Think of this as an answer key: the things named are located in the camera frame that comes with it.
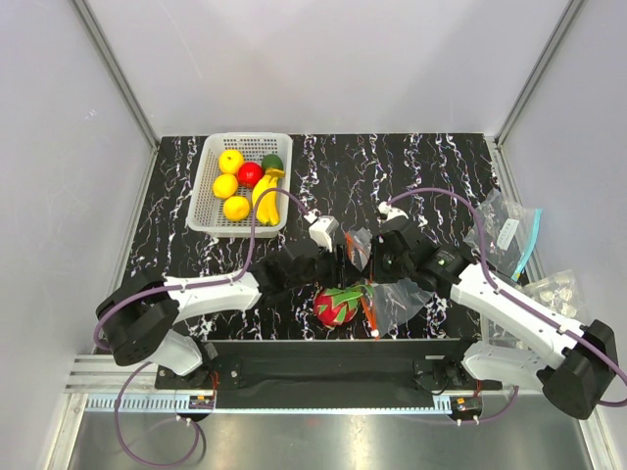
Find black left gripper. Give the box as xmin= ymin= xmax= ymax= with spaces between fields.
xmin=287 ymin=241 xmax=362 ymax=291

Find pink dragon fruit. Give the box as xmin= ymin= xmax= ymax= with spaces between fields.
xmin=313 ymin=284 xmax=376 ymax=329

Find clear bag with orange zipper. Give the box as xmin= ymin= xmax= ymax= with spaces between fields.
xmin=345 ymin=228 xmax=434 ymax=338

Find white plastic perforated basket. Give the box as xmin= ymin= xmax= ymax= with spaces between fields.
xmin=186 ymin=132 xmax=293 ymax=238

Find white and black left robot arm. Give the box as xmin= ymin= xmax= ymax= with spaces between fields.
xmin=95 ymin=240 xmax=362 ymax=388

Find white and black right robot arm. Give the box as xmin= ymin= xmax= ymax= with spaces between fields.
xmin=369 ymin=221 xmax=618 ymax=420

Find clear bag with blue zipper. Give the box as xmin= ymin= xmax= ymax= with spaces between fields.
xmin=476 ymin=189 xmax=543 ymax=283

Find yellow orange fruit top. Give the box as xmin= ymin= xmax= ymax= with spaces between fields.
xmin=218 ymin=149 xmax=245 ymax=175

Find clear bag of round items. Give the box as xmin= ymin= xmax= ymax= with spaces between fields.
xmin=517 ymin=269 xmax=586 ymax=319

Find black marble pattern mat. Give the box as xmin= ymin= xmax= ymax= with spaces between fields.
xmin=123 ymin=133 xmax=499 ymax=341

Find yellow banana bunch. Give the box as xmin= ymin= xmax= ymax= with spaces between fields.
xmin=252 ymin=168 xmax=285 ymax=226

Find small yellow fruit middle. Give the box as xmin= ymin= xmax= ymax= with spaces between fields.
xmin=222 ymin=196 xmax=251 ymax=221

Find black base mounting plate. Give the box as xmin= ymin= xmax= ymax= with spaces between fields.
xmin=156 ymin=339 xmax=502 ymax=412

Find green avocado fruit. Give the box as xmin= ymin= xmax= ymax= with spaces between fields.
xmin=262 ymin=154 xmax=284 ymax=171

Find red apple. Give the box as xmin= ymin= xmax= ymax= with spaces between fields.
xmin=237 ymin=162 xmax=264 ymax=189

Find yellow lemon fruit lower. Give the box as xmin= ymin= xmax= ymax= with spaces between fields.
xmin=213 ymin=173 xmax=239 ymax=200

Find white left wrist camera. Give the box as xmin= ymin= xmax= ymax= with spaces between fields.
xmin=309 ymin=215 xmax=339 ymax=253

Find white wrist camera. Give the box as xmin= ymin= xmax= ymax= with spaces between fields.
xmin=309 ymin=215 xmax=339 ymax=253
xmin=378 ymin=202 xmax=409 ymax=227

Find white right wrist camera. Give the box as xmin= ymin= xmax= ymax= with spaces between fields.
xmin=378 ymin=202 xmax=409 ymax=227

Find white slotted cable duct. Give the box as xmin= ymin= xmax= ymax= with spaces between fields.
xmin=85 ymin=394 xmax=216 ymax=413

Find purple floor cable loop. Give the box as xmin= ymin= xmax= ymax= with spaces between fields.
xmin=113 ymin=361 xmax=205 ymax=466

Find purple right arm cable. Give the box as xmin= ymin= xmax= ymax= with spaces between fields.
xmin=386 ymin=187 xmax=627 ymax=408

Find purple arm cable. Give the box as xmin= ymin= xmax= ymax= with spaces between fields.
xmin=386 ymin=187 xmax=627 ymax=408
xmin=92 ymin=188 xmax=319 ymax=352

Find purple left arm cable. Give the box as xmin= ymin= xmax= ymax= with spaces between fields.
xmin=92 ymin=188 xmax=319 ymax=352

